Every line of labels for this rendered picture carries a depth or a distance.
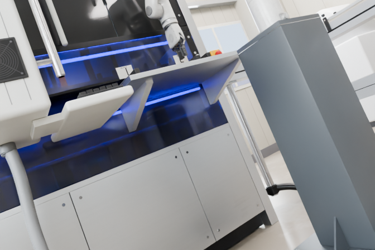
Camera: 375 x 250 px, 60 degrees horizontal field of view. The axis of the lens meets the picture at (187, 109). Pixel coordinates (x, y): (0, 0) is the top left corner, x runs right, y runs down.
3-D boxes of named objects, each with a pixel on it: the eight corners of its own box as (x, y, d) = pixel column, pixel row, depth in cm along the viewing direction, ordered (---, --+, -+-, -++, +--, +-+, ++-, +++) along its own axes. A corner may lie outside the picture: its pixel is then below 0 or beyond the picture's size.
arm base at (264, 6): (308, 17, 128) (289, -24, 130) (277, 23, 118) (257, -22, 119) (274, 39, 144) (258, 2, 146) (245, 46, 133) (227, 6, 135)
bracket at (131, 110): (129, 132, 151) (119, 106, 152) (134, 130, 152) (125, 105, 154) (158, 112, 122) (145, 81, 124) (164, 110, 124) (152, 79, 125)
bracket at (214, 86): (210, 104, 178) (201, 83, 179) (214, 103, 180) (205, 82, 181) (249, 82, 150) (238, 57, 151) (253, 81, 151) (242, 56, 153)
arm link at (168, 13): (167, 17, 161) (179, 17, 168) (157, -6, 163) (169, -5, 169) (157, 25, 167) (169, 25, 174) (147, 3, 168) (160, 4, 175)
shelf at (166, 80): (98, 116, 154) (96, 112, 154) (209, 83, 192) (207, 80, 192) (130, 80, 114) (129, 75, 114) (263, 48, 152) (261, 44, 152)
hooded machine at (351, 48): (427, 104, 349) (371, -11, 363) (402, 120, 314) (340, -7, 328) (359, 122, 416) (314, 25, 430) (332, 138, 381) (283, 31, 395)
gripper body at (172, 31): (160, 31, 170) (168, 50, 169) (168, 21, 161) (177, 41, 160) (172, 29, 174) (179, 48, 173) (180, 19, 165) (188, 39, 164)
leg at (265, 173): (265, 198, 204) (218, 87, 212) (274, 192, 209) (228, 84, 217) (275, 197, 197) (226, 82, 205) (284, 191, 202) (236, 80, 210)
